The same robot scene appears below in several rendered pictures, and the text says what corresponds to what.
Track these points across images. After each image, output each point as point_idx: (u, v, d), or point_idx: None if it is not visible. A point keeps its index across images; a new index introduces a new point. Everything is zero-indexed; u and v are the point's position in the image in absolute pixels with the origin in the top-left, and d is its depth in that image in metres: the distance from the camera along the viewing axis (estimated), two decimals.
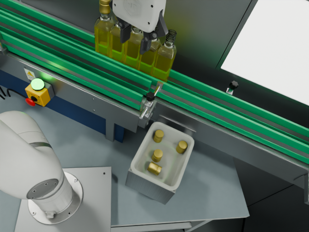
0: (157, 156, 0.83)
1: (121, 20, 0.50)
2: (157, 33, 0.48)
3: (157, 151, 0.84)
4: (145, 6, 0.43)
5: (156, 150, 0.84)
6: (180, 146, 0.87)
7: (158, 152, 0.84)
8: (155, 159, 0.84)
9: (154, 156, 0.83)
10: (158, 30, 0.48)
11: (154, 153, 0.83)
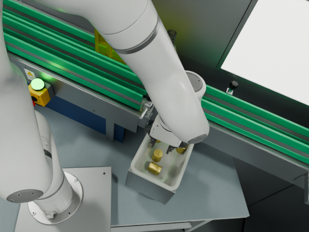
0: (157, 156, 0.83)
1: None
2: (150, 130, 0.75)
3: (157, 151, 0.84)
4: None
5: (156, 150, 0.84)
6: None
7: (158, 152, 0.84)
8: (155, 159, 0.84)
9: (154, 156, 0.83)
10: (150, 130, 0.75)
11: (154, 153, 0.83)
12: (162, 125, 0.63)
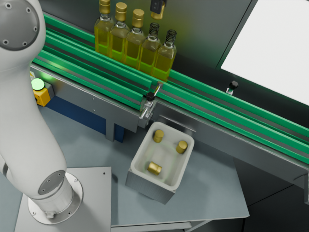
0: (163, 3, 0.66)
1: None
2: None
3: None
4: None
5: None
6: (180, 146, 0.87)
7: None
8: (163, 11, 0.67)
9: (163, 7, 0.65)
10: None
11: None
12: None
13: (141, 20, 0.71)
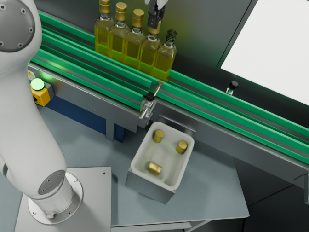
0: (160, 19, 0.70)
1: None
2: (150, 10, 0.63)
3: None
4: None
5: None
6: (180, 146, 0.87)
7: None
8: (159, 26, 0.71)
9: (159, 22, 0.69)
10: (152, 9, 0.63)
11: None
12: None
13: (141, 20, 0.71)
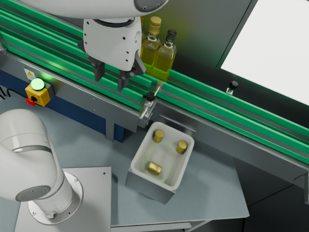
0: (160, 20, 0.70)
1: None
2: None
3: (154, 19, 0.69)
4: None
5: (152, 20, 0.69)
6: (180, 146, 0.87)
7: (154, 18, 0.70)
8: (159, 27, 0.71)
9: (159, 23, 0.69)
10: None
11: (156, 21, 0.69)
12: None
13: (141, 20, 0.71)
